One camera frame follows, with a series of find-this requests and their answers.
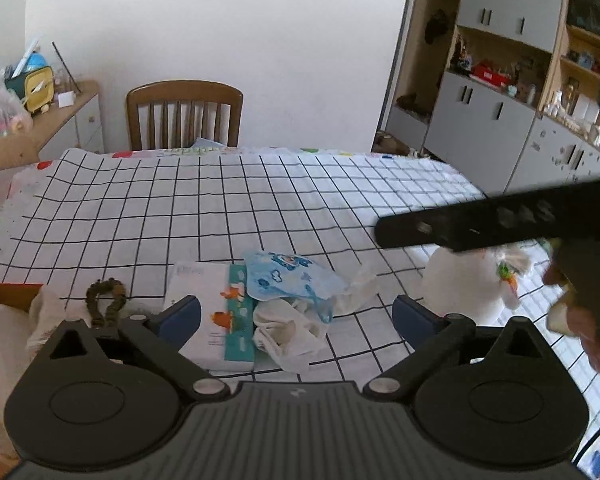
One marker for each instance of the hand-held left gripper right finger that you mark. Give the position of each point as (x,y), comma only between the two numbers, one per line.
(410,317)

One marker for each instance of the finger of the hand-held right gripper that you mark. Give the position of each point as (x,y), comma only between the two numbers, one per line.
(455,230)

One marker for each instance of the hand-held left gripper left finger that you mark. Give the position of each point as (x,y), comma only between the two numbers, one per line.
(180,317)

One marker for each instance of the white tissue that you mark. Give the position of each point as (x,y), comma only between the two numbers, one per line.
(357,287)

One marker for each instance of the carrot plush toy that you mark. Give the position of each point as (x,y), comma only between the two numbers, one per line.
(507,272)

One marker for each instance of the thin white cloth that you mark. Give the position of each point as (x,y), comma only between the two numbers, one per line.
(290,335)

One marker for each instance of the blue printed cloth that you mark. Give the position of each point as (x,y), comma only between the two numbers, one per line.
(285,275)

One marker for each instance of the cream white cloth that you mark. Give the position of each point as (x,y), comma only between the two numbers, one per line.
(5,330)

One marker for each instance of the person's right hand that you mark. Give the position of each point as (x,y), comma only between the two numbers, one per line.
(597,350)

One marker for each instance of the white black grid tablecloth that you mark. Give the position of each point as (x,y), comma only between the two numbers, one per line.
(180,210)

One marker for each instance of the brown shoes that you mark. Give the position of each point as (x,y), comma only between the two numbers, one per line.
(415,105)

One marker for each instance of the red box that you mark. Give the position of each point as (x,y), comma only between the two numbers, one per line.
(490,75)

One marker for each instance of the dark hanging hat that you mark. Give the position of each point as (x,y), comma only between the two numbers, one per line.
(436,27)

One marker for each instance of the wooden side cabinet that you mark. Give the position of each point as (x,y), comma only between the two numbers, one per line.
(75,120)

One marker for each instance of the brown wooden chair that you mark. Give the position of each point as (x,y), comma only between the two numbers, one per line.
(180,92)

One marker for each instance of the small white card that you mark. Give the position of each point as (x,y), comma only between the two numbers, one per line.
(66,99)

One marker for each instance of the yellow tissue box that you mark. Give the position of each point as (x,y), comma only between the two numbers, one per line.
(39,90)

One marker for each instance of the plastic bag of pink items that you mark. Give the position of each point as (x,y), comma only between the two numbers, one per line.
(2,115)

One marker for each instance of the thin black stick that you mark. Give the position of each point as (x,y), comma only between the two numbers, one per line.
(66,67)

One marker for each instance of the blue globe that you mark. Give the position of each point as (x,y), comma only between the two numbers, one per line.
(37,62)

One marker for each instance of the white tube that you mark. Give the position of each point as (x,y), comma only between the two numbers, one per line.
(29,57)

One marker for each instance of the grey wooden wall cabinet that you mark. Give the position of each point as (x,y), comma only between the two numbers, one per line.
(490,120)

